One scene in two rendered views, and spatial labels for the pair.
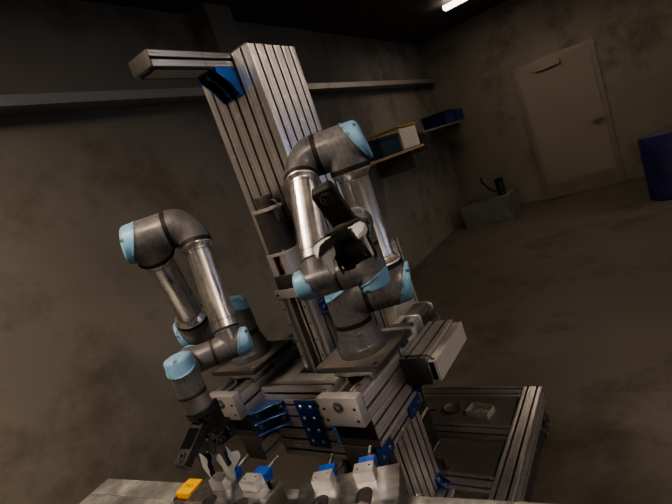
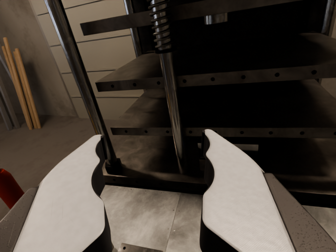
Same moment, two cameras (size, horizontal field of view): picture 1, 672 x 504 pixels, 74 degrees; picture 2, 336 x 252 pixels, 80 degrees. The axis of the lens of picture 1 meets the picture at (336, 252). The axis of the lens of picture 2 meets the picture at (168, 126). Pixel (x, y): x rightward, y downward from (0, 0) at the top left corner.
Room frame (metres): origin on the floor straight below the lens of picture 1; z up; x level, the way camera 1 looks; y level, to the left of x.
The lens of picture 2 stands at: (0.83, -0.01, 1.52)
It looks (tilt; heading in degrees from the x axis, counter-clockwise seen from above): 29 degrees down; 171
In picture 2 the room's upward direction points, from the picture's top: 10 degrees counter-clockwise
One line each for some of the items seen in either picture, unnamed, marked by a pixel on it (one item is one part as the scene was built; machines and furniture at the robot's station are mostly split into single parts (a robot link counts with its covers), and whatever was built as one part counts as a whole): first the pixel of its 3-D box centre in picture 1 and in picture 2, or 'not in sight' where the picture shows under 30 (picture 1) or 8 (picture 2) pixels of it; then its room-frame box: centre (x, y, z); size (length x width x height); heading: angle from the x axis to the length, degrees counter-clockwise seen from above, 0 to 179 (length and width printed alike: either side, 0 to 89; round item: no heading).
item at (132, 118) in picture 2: not in sight; (219, 100); (-0.23, 0.50, 1.01); 1.10 x 0.74 x 0.05; 60
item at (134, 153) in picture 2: not in sight; (220, 140); (-0.19, 0.48, 0.75); 1.30 x 0.84 x 0.06; 60
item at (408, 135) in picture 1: (396, 140); not in sight; (5.57, -1.15, 1.69); 0.51 x 0.42 x 0.28; 144
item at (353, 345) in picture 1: (357, 333); not in sight; (1.30, 0.02, 1.09); 0.15 x 0.15 x 0.10
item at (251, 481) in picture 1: (264, 473); not in sight; (1.08, 0.37, 0.89); 0.13 x 0.05 x 0.05; 150
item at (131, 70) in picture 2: not in sight; (218, 57); (-0.23, 0.50, 1.26); 1.10 x 0.74 x 0.05; 60
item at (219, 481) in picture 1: (233, 472); not in sight; (1.13, 0.47, 0.89); 0.13 x 0.05 x 0.05; 150
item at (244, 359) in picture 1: (246, 343); not in sight; (1.59, 0.42, 1.09); 0.15 x 0.15 x 0.10
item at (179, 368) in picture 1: (184, 374); not in sight; (1.12, 0.48, 1.20); 0.09 x 0.08 x 0.11; 9
